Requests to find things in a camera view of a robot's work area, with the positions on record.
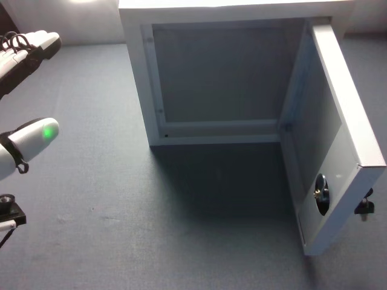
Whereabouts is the grey table cloth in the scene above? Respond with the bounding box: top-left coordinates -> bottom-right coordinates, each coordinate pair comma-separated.
0,33 -> 387,290

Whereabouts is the white cabinet box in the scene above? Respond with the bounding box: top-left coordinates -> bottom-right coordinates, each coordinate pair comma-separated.
118,0 -> 355,147

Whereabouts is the black bracket with screw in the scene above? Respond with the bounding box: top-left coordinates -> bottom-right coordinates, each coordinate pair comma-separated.
0,193 -> 27,249

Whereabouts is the round metal door lock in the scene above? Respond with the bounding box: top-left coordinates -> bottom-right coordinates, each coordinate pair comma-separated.
314,173 -> 331,217

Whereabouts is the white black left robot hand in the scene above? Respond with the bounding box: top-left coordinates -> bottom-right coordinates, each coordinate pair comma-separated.
0,30 -> 63,99

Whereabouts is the white cabinet door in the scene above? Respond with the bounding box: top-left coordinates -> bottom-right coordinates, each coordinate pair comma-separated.
277,16 -> 387,257

